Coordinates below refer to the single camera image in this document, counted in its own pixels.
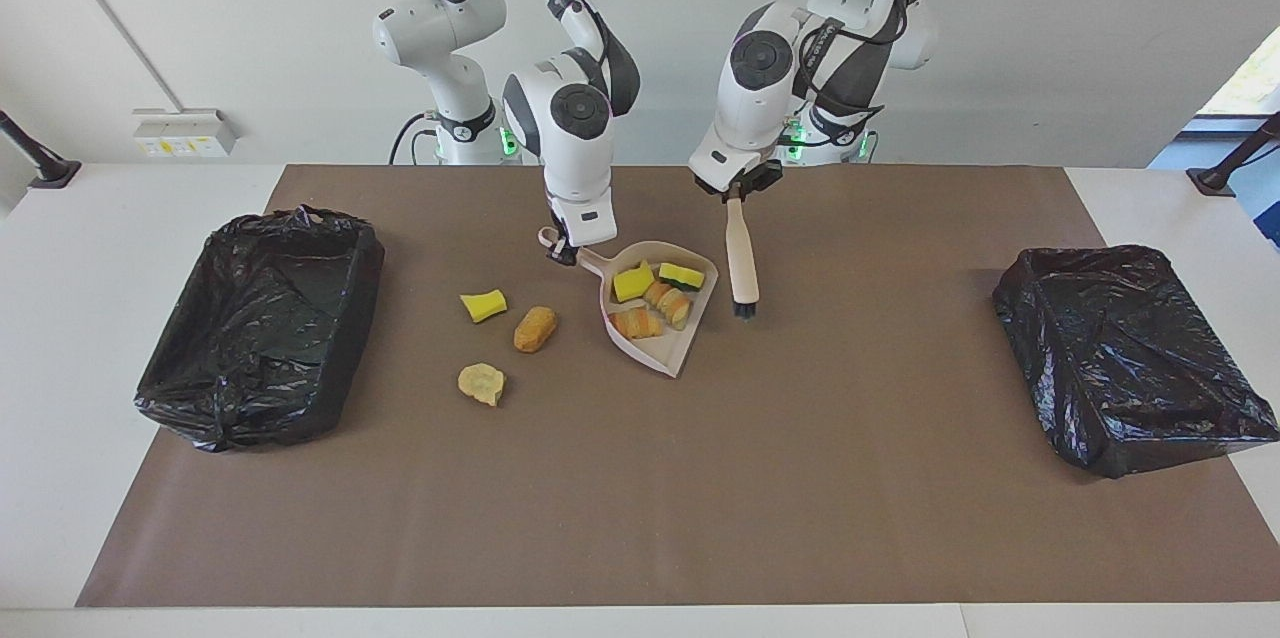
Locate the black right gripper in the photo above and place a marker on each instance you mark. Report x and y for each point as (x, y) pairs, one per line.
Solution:
(560, 230)

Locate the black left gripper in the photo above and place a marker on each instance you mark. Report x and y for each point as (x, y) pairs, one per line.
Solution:
(735, 188)

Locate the notched yellow sponge piece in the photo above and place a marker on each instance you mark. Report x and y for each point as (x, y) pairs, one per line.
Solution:
(632, 283)

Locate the beige black-bristle hand brush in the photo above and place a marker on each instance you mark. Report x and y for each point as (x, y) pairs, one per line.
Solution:
(742, 258)

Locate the brown oval croquette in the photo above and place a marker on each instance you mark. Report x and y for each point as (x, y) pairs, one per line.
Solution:
(535, 329)

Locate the curved yellow sponge piece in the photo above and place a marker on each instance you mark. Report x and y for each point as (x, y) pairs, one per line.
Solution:
(483, 306)

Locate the striped croissant piece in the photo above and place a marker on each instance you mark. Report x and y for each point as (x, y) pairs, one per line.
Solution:
(637, 324)

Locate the yellow green-backed sponge piece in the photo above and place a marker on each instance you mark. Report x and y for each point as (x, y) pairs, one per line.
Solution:
(680, 274)

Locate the pale whitish bread chunk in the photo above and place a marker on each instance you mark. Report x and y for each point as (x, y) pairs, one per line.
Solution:
(670, 306)

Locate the pale pink plastic dustpan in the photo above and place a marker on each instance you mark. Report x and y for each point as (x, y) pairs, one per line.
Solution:
(660, 350)

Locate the pale bread piece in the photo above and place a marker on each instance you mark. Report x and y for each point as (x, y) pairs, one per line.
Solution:
(482, 384)

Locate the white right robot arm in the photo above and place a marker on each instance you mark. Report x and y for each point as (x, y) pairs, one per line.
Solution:
(575, 148)

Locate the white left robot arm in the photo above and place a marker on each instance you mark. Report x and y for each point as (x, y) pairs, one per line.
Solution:
(760, 108)

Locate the black bag lined bin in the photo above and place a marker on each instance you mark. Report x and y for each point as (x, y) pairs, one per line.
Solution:
(1130, 358)
(260, 338)

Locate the brown table mat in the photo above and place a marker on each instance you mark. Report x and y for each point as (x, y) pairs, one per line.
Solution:
(640, 538)

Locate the black clamp stand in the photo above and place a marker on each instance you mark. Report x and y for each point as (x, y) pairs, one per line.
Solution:
(1215, 180)
(50, 173)

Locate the bright window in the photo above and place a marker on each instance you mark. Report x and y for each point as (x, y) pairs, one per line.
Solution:
(1250, 83)

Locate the blue object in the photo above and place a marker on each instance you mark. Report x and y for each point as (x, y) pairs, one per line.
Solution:
(1268, 213)

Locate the white wall socket box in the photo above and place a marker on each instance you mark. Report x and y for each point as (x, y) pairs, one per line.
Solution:
(185, 133)

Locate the white wall conduit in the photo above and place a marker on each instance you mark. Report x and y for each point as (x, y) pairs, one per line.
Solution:
(110, 13)

